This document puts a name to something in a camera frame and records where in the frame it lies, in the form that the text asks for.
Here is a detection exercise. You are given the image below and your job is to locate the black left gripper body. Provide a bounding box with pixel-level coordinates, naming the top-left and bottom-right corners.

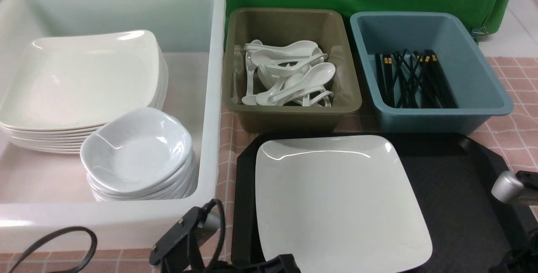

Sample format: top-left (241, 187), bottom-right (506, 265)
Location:
top-left (149, 199), bottom-right (300, 273)

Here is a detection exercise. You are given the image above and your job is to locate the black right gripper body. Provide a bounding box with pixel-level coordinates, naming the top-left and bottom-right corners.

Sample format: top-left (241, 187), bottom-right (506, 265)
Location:
top-left (491, 171), bottom-right (538, 273)

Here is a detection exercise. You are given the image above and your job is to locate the white square rice plate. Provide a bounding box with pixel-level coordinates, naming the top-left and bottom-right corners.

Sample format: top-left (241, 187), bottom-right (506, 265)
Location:
top-left (254, 135), bottom-right (433, 273)

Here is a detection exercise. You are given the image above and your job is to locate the top stacked white square plate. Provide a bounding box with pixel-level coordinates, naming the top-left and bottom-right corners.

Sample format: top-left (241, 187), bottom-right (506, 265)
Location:
top-left (1, 30), bottom-right (169, 131)

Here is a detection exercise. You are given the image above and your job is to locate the stack of white bowls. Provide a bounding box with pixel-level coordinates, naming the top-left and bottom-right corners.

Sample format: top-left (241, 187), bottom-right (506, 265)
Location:
top-left (87, 151), bottom-right (198, 201)

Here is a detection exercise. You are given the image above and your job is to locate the black serving tray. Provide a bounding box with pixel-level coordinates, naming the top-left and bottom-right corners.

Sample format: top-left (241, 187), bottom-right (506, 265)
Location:
top-left (231, 133), bottom-right (537, 273)

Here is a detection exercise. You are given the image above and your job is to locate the top stacked white bowl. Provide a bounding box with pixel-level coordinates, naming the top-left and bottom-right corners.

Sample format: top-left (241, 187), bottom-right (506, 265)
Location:
top-left (79, 107), bottom-right (193, 194)

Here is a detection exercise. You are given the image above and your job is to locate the blue plastic chopstick bin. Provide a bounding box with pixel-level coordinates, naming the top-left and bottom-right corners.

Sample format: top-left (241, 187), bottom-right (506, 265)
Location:
top-left (350, 12), bottom-right (514, 135)

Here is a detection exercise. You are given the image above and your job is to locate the pile of black chopsticks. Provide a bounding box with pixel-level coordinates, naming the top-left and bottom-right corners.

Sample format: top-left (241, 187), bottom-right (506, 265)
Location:
top-left (371, 49), bottom-right (459, 109)

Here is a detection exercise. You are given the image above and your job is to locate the white plastic storage bin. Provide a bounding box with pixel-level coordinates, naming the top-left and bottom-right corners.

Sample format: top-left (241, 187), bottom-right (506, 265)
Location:
top-left (0, 0), bottom-right (226, 253)

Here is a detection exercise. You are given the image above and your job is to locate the pile of white soup spoons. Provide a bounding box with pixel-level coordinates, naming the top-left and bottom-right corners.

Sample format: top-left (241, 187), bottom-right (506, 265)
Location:
top-left (230, 40), bottom-right (329, 106)

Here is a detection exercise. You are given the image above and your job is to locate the olive plastic spoon bin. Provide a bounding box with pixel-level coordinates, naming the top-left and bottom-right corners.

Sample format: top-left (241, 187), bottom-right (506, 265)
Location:
top-left (222, 7), bottom-right (362, 133)

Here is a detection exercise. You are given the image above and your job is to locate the stack of white square plates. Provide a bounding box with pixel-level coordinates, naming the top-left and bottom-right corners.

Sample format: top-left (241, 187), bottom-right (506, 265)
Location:
top-left (1, 54), bottom-right (169, 150)

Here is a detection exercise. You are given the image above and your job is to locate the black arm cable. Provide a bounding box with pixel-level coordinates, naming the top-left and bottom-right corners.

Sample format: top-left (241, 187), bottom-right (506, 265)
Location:
top-left (8, 226), bottom-right (98, 273)

